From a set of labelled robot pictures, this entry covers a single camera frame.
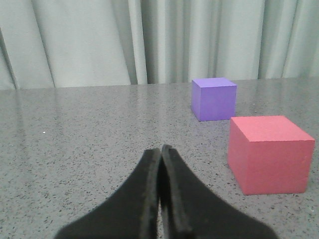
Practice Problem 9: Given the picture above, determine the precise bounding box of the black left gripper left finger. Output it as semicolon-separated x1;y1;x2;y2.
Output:
55;149;160;239

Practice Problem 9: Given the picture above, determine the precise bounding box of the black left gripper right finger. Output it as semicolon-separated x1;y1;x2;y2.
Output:
159;145;277;239

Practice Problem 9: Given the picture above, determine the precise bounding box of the purple foam cube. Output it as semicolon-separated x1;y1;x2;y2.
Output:
191;77;237;121

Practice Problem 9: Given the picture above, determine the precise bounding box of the red foam cube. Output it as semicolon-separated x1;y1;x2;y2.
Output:
227;116;315;195

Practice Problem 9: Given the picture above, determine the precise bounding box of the grey-green curtain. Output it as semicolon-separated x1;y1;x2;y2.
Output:
0;0;319;90

